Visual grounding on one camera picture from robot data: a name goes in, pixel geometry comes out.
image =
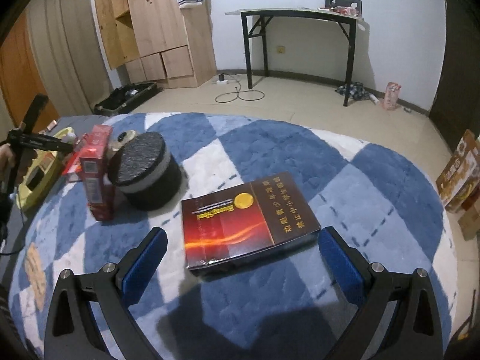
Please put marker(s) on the grey bed sheet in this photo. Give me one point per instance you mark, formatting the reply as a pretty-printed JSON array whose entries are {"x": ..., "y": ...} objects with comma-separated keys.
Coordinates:
[{"x": 80, "y": 124}]

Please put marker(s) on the black open suitcase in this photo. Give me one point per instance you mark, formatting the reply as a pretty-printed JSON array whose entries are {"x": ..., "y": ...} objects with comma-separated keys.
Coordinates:
[{"x": 127, "y": 98}]

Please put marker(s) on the plaid cloth pile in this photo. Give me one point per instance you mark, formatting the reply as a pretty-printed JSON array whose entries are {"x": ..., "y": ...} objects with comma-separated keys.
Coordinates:
[{"x": 357, "y": 91}]

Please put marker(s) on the red white cigarette pack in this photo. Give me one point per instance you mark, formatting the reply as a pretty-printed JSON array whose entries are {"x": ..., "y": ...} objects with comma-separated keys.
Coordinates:
[{"x": 72, "y": 170}]

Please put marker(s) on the blue white checkered rug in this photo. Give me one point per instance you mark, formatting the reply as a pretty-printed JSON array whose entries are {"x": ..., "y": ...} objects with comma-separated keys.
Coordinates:
[{"x": 288, "y": 308}]

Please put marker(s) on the black foam cylinder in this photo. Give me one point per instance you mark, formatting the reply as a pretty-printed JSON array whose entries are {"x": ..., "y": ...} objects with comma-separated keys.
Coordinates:
[{"x": 145, "y": 171}]

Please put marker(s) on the black chair back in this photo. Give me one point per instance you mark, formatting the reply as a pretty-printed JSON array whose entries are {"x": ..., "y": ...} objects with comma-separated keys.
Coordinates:
[{"x": 346, "y": 7}]

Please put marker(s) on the small white round device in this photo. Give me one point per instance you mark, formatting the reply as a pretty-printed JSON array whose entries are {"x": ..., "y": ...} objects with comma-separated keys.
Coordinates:
[{"x": 117, "y": 142}]

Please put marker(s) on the pink snack bag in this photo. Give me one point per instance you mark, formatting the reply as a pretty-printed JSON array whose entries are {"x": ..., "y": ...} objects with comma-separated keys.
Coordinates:
[{"x": 392, "y": 92}]

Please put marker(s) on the person's hand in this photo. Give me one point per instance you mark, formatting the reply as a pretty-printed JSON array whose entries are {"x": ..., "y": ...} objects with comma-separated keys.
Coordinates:
[{"x": 7, "y": 158}]

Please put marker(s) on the small brown cardboard box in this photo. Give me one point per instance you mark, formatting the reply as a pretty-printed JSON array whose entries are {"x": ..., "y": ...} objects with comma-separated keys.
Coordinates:
[{"x": 469, "y": 221}]

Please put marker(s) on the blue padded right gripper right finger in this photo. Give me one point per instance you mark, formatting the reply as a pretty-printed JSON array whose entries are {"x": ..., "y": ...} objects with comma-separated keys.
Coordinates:
[{"x": 414, "y": 331}]

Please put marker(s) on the orange printed cardboard box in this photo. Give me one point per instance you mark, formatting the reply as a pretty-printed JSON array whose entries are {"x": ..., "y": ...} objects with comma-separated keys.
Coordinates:
[{"x": 460, "y": 176}]

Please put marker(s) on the tall red cigarette box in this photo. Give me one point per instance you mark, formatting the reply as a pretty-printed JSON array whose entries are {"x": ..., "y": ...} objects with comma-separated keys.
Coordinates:
[{"x": 99, "y": 191}]

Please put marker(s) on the dark red cigarette carton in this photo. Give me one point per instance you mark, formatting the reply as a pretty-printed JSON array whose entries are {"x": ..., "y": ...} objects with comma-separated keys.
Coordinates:
[{"x": 233, "y": 226}]

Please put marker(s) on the wooden wardrobe cabinet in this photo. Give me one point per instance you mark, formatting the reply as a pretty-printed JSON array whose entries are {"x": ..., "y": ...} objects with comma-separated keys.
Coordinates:
[{"x": 157, "y": 40}]

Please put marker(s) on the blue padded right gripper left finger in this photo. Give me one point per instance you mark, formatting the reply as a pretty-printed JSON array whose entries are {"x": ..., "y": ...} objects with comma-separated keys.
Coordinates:
[{"x": 72, "y": 331}]

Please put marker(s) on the yellow plastic basin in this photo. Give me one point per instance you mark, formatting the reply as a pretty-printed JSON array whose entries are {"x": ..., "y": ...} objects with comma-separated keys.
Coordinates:
[{"x": 41, "y": 176}]

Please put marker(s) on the dark wooden door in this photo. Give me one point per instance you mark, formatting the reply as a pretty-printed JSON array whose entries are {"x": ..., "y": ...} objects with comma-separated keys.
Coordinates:
[{"x": 456, "y": 105}]

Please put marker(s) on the black folding table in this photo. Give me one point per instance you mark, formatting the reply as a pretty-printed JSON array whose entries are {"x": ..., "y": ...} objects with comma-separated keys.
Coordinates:
[{"x": 319, "y": 45}]

